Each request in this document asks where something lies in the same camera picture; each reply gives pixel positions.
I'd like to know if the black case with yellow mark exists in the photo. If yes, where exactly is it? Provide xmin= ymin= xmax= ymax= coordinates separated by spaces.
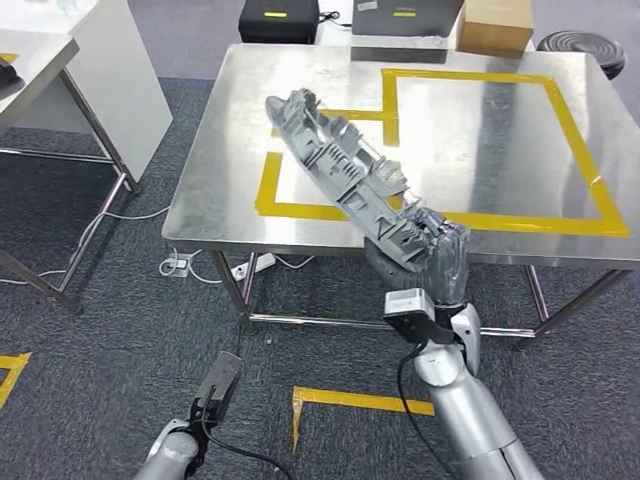
xmin=238 ymin=0 xmax=321 ymax=46

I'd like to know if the black case cable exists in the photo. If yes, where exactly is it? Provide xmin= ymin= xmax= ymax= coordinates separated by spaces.
xmin=317 ymin=9 xmax=355 ymax=29

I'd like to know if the brown cardboard box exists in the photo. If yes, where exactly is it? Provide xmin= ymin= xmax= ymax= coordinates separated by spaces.
xmin=456 ymin=0 xmax=535 ymax=60

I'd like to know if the yellow floor tape frame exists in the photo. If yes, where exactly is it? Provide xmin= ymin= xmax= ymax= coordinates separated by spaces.
xmin=291 ymin=386 xmax=436 ymax=455
xmin=0 ymin=352 xmax=32 ymax=410

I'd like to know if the white power strip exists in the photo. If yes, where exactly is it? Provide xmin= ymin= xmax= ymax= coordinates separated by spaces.
xmin=159 ymin=254 xmax=191 ymax=278
xmin=230 ymin=252 xmax=277 ymax=280

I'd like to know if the grey plastic wheel cover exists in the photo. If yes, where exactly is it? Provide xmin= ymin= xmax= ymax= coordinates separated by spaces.
xmin=265 ymin=87 xmax=451 ymax=274

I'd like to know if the white table with steel legs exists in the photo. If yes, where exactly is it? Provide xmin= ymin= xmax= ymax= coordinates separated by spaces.
xmin=0 ymin=0 xmax=174 ymax=316

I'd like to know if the black round stool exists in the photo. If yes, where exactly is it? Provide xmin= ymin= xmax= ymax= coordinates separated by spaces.
xmin=536 ymin=31 xmax=627 ymax=81

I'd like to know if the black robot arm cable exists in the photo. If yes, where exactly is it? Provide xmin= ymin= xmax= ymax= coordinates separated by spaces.
xmin=396 ymin=339 xmax=454 ymax=478
xmin=199 ymin=390 xmax=296 ymax=480

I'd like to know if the small yellow tape rectangle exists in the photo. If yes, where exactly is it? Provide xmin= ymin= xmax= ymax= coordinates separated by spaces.
xmin=254 ymin=107 xmax=401 ymax=223

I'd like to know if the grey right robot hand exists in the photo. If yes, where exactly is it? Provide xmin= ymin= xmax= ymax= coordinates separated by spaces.
xmin=425 ymin=221 xmax=472 ymax=307

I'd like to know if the grey case with yellow mark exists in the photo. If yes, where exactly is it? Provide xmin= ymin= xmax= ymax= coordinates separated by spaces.
xmin=351 ymin=0 xmax=466 ymax=39

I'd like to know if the stainless steel workbench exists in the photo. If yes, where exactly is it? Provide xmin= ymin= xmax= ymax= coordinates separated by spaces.
xmin=161 ymin=42 xmax=640 ymax=352

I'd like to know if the large yellow tape rectangle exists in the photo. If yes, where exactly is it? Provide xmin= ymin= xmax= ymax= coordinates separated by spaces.
xmin=380 ymin=67 xmax=632 ymax=240

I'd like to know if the white floor cable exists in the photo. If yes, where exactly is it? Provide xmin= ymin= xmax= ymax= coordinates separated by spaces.
xmin=85 ymin=205 xmax=316 ymax=286
xmin=0 ymin=268 xmax=67 ymax=286

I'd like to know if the black item on white table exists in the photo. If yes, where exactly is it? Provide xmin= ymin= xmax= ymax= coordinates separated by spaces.
xmin=0 ymin=56 xmax=26 ymax=91

